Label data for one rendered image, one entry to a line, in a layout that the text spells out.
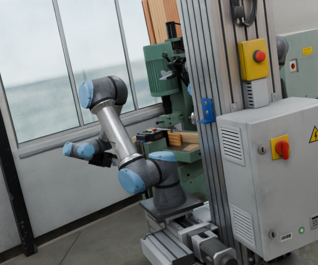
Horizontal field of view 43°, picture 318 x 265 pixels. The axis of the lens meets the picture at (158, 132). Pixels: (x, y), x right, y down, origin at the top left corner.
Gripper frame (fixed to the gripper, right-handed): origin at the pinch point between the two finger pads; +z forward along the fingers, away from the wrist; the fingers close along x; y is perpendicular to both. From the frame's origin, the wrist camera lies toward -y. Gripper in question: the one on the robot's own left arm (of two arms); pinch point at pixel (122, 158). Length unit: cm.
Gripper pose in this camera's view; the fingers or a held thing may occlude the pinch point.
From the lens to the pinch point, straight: 232.6
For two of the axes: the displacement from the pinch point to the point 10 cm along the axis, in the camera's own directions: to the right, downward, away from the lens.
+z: 7.8, 2.4, 5.7
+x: 6.0, -0.4, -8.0
